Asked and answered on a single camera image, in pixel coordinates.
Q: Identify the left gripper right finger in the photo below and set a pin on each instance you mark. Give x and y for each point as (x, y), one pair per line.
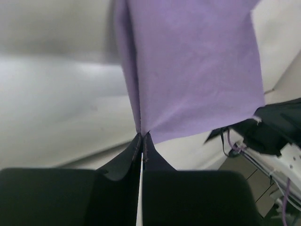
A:
(193, 198)

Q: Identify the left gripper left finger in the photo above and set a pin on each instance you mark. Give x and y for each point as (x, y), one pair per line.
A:
(107, 196)

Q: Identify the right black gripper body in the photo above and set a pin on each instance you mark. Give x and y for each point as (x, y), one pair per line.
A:
(280, 125)

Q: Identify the purple t shirt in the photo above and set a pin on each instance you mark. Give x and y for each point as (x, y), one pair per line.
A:
(191, 66)

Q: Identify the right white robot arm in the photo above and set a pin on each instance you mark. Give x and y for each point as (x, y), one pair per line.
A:
(283, 171)

